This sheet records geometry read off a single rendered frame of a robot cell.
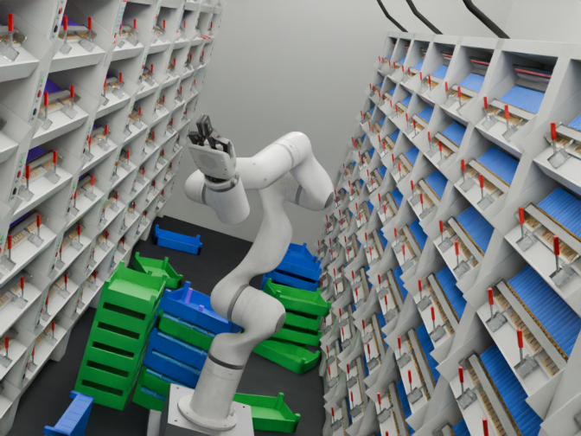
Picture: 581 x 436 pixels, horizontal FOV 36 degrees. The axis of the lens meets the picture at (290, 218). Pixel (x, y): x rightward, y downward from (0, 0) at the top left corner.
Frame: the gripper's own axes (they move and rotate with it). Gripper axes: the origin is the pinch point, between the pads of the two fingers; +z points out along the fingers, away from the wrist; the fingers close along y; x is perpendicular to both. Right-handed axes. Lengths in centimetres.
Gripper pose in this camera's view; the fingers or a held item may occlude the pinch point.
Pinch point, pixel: (204, 125)
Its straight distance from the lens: 203.4
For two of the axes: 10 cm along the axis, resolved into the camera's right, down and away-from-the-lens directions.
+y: -8.9, -2.4, 3.9
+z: -1.7, -6.3, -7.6
